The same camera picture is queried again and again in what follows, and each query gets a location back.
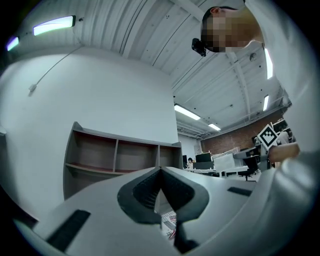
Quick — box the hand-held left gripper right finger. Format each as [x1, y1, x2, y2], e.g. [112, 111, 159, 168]
[161, 166, 257, 254]

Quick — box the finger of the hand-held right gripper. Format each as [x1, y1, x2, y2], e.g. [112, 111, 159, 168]
[233, 147, 261, 160]

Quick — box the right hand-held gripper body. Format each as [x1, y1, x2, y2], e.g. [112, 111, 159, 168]
[254, 124, 280, 171]

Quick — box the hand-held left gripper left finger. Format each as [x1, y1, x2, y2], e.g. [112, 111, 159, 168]
[32, 166, 176, 256]

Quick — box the person's right forearm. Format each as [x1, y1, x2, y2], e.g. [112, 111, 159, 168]
[269, 142, 301, 163]

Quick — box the black office chair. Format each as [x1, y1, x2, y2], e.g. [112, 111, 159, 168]
[238, 153, 262, 181]

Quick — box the white long office desk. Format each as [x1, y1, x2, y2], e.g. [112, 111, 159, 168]
[183, 166, 251, 177]

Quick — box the translucent white desk divider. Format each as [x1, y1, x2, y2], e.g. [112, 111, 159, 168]
[212, 152, 245, 173]

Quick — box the black desk divider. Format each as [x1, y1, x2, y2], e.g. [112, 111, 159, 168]
[192, 161, 215, 170]

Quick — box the black computer monitor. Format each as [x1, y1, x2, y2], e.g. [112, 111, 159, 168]
[195, 153, 213, 163]

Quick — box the newspaper print box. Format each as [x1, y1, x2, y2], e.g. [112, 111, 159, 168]
[161, 210, 178, 240]

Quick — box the grey wooden shelf unit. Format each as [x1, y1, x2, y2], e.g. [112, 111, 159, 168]
[62, 121, 183, 201]

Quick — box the person's white shirt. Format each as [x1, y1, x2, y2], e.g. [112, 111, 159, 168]
[243, 0, 318, 256]

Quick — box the person's head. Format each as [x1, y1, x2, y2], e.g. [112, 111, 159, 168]
[201, 6, 265, 54]

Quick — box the black head-mounted camera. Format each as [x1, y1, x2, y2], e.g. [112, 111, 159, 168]
[191, 37, 208, 58]

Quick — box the white wall cable conduit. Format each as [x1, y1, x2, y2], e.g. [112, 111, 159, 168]
[27, 46, 83, 98]

